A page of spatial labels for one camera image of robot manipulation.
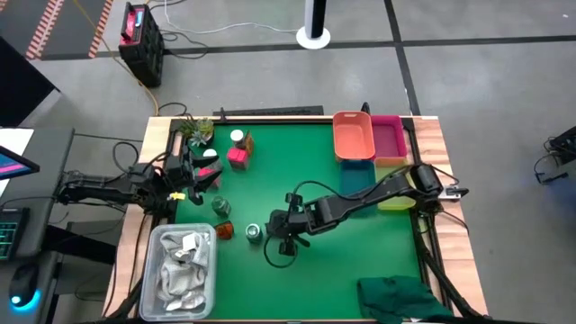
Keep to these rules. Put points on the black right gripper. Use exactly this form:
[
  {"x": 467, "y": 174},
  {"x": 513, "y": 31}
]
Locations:
[{"x": 292, "y": 222}]

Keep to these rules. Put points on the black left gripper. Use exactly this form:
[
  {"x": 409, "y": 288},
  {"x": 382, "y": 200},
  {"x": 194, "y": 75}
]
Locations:
[{"x": 182, "y": 173}]

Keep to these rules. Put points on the white-lid spice jar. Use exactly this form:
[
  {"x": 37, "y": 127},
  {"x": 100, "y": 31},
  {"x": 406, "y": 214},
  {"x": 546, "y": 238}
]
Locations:
[
  {"x": 236, "y": 135},
  {"x": 209, "y": 152}
]

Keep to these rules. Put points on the green-lid glass spice jar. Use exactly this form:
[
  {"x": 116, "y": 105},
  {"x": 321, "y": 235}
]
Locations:
[
  {"x": 221, "y": 207},
  {"x": 254, "y": 232}
]

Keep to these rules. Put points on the orange spice box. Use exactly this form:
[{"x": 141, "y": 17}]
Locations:
[
  {"x": 224, "y": 230},
  {"x": 249, "y": 144}
]

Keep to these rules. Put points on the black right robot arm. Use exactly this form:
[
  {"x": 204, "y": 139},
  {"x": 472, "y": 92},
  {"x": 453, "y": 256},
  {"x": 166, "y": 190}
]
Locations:
[{"x": 360, "y": 198}]

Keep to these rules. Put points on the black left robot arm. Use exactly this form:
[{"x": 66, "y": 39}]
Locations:
[{"x": 103, "y": 186}]

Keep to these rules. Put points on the yellow tag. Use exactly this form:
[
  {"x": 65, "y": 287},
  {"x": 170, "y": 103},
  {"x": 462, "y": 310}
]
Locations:
[{"x": 177, "y": 196}]

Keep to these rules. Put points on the small succulent plant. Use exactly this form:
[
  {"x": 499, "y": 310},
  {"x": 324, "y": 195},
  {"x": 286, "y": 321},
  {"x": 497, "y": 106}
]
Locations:
[{"x": 198, "y": 130}]

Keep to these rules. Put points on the green table mat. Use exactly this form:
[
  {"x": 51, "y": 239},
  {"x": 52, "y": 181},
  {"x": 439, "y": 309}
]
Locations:
[{"x": 292, "y": 279}]

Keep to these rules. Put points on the blue plastic bin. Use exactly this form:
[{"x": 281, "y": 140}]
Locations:
[{"x": 355, "y": 177}]

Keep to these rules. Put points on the long black bar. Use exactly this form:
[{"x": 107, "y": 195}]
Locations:
[{"x": 270, "y": 110}]

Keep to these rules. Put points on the grey towel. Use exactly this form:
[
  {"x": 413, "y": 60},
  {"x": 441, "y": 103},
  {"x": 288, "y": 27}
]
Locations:
[{"x": 180, "y": 270}]

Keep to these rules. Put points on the yellow-green plastic bin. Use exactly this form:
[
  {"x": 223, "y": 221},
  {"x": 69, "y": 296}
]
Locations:
[{"x": 396, "y": 203}]

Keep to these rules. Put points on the orange plastic bin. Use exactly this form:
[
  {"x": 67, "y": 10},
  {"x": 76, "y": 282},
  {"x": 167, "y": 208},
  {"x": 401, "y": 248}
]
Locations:
[{"x": 353, "y": 135}]

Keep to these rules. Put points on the dark green cloth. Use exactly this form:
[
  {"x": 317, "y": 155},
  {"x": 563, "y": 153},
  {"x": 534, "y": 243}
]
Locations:
[{"x": 396, "y": 297}]

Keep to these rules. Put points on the magenta plastic bin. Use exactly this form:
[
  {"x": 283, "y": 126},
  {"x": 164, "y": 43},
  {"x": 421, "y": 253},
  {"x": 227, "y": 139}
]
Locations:
[{"x": 389, "y": 139}]

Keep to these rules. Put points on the clear plastic tub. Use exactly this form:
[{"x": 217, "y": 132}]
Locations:
[{"x": 146, "y": 288}]

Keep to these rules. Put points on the black crate with red top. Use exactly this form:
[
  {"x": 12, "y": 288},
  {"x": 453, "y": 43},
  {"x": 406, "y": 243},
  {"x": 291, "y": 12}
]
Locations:
[{"x": 144, "y": 54}]

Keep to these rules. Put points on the grey desk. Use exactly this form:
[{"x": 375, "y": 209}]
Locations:
[{"x": 49, "y": 153}]

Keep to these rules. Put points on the power strip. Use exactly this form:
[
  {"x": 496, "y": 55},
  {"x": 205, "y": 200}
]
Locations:
[{"x": 450, "y": 193}]

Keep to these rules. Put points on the white tower fan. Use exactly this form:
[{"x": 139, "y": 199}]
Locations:
[{"x": 313, "y": 38}]

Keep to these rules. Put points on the computer monitor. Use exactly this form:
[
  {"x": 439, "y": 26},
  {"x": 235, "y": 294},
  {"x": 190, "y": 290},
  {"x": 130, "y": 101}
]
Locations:
[{"x": 13, "y": 164}]

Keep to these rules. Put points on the white paper sheet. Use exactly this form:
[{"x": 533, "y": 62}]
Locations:
[{"x": 15, "y": 137}]

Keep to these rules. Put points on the large black panel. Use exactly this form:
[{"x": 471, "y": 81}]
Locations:
[{"x": 22, "y": 85}]

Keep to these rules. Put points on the backlit keyboard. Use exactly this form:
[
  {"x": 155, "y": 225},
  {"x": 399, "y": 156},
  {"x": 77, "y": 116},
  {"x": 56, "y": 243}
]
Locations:
[{"x": 9, "y": 234}]

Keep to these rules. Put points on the black computer mouse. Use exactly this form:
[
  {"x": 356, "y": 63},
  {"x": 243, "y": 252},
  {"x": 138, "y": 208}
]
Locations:
[{"x": 23, "y": 281}]

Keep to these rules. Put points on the black floor equipment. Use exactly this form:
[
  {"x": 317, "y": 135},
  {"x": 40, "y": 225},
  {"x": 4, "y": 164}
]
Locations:
[{"x": 564, "y": 144}]

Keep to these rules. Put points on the small black post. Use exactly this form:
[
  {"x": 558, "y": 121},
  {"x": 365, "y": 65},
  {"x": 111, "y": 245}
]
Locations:
[{"x": 366, "y": 108}]

